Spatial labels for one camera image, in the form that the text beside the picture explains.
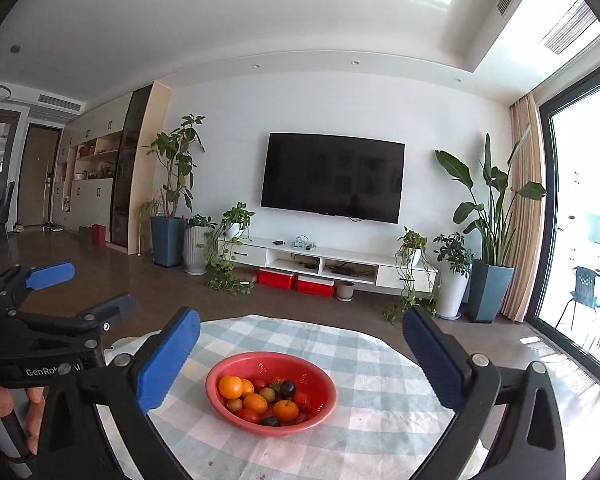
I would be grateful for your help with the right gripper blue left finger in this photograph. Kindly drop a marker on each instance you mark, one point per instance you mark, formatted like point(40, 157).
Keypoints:
point(161, 357)

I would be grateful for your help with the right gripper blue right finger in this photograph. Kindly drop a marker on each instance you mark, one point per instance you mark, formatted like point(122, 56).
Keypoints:
point(439, 355)

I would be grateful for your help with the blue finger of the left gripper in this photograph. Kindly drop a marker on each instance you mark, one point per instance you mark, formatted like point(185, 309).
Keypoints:
point(109, 314)
point(49, 276)

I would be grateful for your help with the large orange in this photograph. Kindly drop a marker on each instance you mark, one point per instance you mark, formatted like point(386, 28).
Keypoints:
point(230, 387)

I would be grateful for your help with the brown kiwi fruit back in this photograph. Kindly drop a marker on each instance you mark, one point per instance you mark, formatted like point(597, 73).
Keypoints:
point(234, 405)

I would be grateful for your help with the brown kiwi fruit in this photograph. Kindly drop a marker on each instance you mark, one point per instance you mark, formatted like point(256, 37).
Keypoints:
point(234, 405)
point(268, 394)

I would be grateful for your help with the red tomato with stem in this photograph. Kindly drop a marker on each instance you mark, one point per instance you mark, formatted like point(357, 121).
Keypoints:
point(259, 384)

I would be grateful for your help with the dark plum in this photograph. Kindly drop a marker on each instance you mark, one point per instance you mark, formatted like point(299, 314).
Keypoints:
point(270, 421)
point(287, 389)

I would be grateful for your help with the mandarin orange with stem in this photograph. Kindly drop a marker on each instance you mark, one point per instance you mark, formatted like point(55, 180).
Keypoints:
point(286, 411)

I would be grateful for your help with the small mandarin orange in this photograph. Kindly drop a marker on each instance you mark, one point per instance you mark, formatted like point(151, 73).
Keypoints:
point(247, 387)

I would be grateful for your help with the brown kiwi fruit front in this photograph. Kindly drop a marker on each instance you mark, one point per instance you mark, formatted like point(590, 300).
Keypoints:
point(268, 394)

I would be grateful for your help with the red strawberry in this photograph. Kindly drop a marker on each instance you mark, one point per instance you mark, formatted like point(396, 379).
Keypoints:
point(303, 401)
point(277, 385)

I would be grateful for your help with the small red bin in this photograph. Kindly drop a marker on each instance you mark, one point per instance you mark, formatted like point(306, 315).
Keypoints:
point(98, 235)

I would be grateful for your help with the trailing plant on console right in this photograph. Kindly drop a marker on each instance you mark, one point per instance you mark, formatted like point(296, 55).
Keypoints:
point(411, 252)

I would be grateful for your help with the trailing plant on console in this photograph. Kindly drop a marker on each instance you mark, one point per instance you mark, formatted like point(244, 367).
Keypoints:
point(220, 254)
point(411, 252)

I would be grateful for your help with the plant white ribbed pot left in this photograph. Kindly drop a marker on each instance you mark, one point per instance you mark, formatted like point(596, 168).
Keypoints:
point(198, 230)

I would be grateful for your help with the tall plant blue pot right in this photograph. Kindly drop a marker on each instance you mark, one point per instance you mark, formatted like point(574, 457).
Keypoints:
point(490, 276)

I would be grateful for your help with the tall plant blue pot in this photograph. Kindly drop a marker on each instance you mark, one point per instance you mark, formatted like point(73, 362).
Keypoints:
point(172, 151)
point(490, 276)

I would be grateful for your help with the plant in white pot right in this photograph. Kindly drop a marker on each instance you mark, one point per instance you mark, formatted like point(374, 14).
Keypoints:
point(455, 260)

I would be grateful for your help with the trailing plant on console left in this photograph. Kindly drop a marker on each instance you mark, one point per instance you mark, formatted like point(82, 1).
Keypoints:
point(220, 254)

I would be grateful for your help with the small grey floor pot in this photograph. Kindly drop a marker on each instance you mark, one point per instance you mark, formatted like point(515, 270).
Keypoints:
point(345, 291)

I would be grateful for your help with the white tv console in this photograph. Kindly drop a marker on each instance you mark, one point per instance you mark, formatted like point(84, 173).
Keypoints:
point(335, 264)

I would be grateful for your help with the red plastic colander bowl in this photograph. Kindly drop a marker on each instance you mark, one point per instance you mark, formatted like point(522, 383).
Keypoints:
point(269, 366)

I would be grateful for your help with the red storage box right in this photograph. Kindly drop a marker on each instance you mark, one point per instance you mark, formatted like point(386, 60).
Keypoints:
point(311, 285)

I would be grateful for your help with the red storage box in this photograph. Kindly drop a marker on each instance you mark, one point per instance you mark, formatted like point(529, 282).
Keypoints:
point(276, 279)
point(311, 285)

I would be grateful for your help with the red storage box left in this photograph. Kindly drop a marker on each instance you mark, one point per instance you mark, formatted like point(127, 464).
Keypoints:
point(276, 279)

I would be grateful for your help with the tall plant blue pot left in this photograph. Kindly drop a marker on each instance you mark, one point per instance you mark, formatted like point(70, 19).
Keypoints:
point(172, 151)

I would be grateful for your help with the beige curtain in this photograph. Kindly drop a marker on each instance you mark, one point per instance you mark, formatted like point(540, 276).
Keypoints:
point(527, 215)

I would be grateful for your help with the wall cabinet shelving unit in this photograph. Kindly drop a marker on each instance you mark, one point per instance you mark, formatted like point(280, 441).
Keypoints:
point(103, 169)

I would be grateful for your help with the wall mounted black television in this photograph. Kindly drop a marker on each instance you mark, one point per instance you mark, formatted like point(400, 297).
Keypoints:
point(340, 176)

